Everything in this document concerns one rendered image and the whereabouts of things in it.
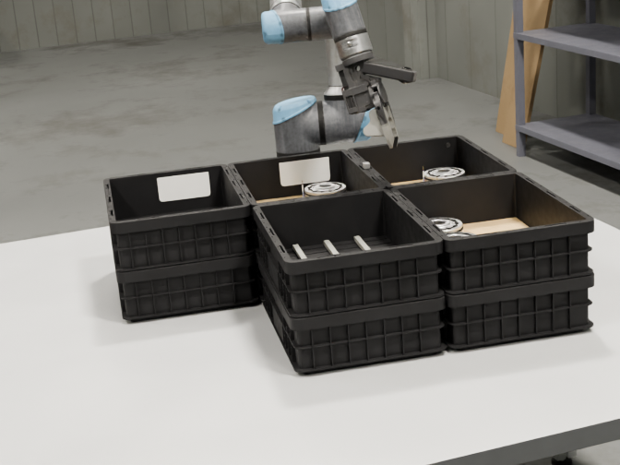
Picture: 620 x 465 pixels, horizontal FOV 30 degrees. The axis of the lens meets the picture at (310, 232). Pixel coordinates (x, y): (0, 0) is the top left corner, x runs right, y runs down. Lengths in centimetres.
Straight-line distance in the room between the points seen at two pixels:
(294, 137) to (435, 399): 113
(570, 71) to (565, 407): 525
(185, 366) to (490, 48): 602
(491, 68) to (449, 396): 613
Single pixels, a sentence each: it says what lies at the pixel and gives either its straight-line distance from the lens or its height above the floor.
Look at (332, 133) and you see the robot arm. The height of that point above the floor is 94.
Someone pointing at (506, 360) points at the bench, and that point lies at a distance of 220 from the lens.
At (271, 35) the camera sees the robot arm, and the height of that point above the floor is 125.
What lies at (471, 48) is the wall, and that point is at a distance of 833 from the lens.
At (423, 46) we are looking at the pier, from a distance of 884.
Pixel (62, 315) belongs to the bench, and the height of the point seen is 70.
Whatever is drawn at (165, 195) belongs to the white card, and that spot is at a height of 87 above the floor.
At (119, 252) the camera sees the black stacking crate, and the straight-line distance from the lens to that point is 247.
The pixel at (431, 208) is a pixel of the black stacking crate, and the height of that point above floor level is 88.
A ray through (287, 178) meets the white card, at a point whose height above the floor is 88.
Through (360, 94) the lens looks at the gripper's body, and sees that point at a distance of 253.
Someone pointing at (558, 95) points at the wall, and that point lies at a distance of 732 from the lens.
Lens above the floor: 161
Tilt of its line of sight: 18 degrees down
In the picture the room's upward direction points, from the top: 5 degrees counter-clockwise
